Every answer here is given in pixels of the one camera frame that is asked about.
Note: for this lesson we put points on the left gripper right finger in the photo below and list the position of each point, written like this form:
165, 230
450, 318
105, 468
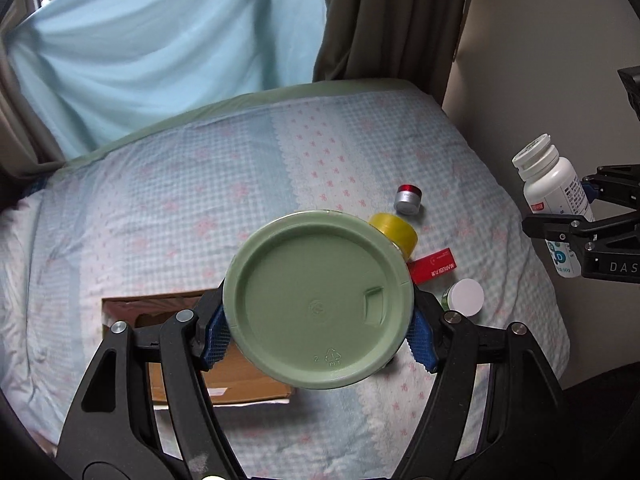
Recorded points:
522, 400

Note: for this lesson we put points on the beige left curtain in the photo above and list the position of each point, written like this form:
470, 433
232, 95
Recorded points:
28, 147

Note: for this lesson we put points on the green lidded round container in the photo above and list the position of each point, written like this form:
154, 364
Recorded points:
318, 299

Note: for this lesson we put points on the light blue sheet curtain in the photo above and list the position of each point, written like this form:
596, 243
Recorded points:
95, 71

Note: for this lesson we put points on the dark brown curtain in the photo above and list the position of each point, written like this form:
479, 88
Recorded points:
412, 40

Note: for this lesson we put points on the yellow tape roll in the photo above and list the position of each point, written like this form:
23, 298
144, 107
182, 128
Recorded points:
398, 231

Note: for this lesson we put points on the silver red small jar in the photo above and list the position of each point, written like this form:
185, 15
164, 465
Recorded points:
408, 200

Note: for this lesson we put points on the red Marubi box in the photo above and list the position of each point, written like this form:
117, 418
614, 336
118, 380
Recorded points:
432, 266

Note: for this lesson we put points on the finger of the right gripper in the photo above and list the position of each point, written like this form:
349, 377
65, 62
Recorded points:
617, 184
618, 232

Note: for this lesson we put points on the white lid green jar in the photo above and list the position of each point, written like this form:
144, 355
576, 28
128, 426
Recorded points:
466, 296

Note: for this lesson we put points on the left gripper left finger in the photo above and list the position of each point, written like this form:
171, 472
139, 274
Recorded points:
110, 431

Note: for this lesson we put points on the brown cardboard box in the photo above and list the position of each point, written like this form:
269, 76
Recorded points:
229, 378

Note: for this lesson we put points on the white pill bottle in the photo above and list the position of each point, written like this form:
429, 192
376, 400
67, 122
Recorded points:
551, 185

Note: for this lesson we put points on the checkered floral bed quilt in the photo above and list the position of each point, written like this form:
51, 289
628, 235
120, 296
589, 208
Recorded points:
167, 209

